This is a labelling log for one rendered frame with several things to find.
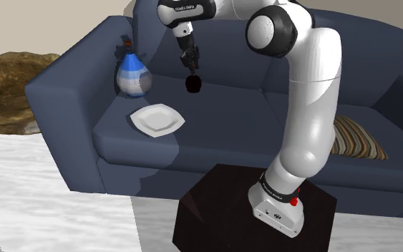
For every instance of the black round cup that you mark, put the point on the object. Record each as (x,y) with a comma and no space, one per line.
(193,84)

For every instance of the blue and white vase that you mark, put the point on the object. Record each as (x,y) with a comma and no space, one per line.
(131,75)

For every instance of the brown striped cushion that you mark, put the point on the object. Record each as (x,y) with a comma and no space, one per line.
(356,141)

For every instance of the dark blue sofa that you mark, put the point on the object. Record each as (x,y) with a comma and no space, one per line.
(229,115)

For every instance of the white square plate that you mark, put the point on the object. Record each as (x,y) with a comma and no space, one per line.
(156,119)

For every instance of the dark robot stand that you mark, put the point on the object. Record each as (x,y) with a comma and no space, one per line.
(218,213)

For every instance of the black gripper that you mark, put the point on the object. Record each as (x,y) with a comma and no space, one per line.
(189,50)

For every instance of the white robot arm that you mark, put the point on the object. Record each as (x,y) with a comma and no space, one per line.
(309,104)

